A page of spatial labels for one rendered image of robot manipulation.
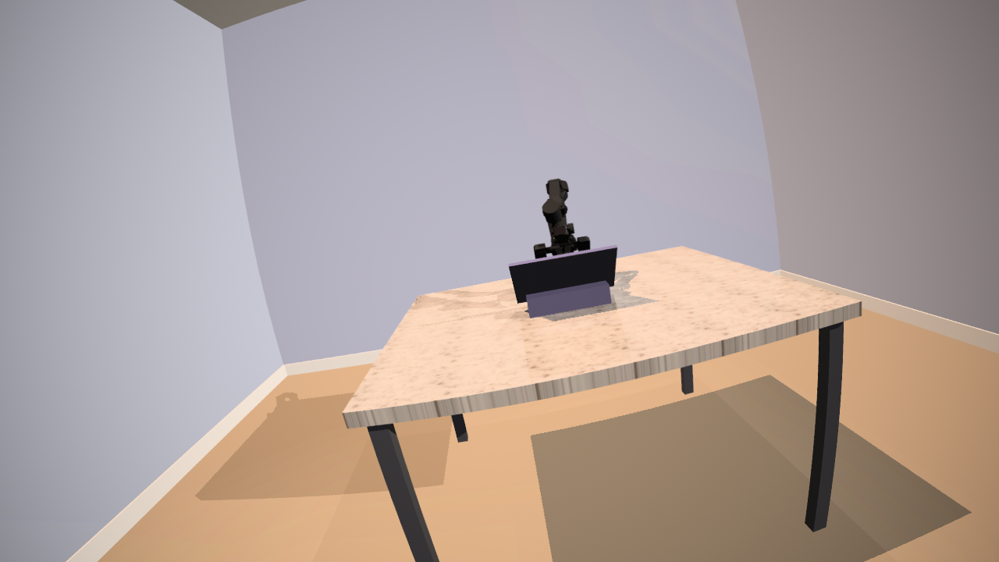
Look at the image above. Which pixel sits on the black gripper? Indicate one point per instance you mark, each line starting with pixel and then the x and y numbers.
pixel 541 251

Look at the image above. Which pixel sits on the purple switch panel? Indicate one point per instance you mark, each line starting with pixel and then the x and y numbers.
pixel 565 282

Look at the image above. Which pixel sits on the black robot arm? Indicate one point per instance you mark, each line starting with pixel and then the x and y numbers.
pixel 555 210

